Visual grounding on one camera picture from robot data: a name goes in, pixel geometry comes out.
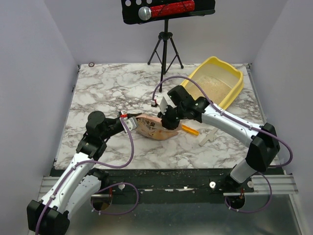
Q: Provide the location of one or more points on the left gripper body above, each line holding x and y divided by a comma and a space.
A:
113, 128

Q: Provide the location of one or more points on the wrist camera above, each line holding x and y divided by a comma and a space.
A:
163, 102
128, 121

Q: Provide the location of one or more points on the white bag sealing clip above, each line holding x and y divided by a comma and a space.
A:
209, 137

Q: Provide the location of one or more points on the black tripod stand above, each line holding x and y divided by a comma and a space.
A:
164, 37

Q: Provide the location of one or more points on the red handled microphone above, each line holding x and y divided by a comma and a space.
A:
146, 13

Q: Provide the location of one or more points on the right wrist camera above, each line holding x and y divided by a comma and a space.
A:
163, 102

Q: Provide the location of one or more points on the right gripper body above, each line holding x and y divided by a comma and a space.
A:
169, 123

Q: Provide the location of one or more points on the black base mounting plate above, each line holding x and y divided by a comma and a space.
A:
168, 186

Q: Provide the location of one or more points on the yellow litter box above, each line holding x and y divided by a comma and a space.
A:
221, 81

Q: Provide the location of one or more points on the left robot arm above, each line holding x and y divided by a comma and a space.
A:
52, 213

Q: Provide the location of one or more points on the yellow litter scoop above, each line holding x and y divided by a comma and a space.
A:
189, 130

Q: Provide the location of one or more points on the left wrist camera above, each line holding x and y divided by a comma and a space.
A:
128, 121

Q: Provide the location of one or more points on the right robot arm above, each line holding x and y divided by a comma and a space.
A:
261, 141

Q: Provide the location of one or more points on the aluminium rail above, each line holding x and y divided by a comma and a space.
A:
280, 185

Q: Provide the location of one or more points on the pink cat litter bag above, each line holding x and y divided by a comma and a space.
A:
151, 127

